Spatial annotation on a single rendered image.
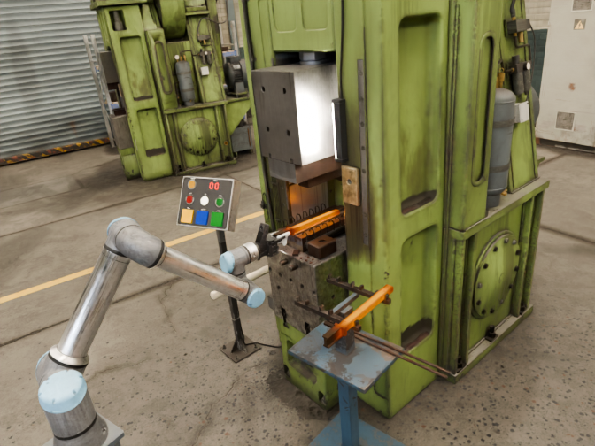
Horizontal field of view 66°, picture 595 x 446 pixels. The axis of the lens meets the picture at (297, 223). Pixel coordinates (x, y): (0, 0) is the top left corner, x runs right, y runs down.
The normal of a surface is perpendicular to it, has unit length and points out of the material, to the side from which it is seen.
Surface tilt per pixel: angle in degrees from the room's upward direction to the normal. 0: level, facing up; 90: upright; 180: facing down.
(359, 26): 90
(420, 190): 89
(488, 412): 0
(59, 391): 5
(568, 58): 90
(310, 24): 90
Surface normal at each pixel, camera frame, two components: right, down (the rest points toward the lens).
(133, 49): 0.46, 0.31
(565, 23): -0.83, 0.29
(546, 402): -0.09, -0.91
